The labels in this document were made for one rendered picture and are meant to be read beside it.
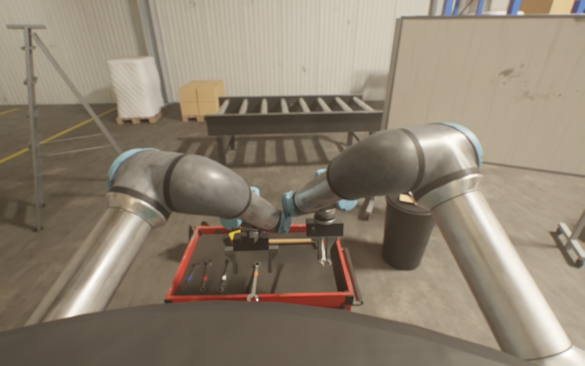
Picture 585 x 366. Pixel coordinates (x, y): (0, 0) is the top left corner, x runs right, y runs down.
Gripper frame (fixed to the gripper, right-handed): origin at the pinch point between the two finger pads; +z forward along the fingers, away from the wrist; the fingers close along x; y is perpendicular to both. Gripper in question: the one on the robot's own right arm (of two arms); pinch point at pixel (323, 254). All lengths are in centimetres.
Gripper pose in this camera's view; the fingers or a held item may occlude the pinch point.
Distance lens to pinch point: 110.4
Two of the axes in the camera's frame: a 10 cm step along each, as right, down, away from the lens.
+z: 0.0, 9.6, 2.7
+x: 10.0, 0.0, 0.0
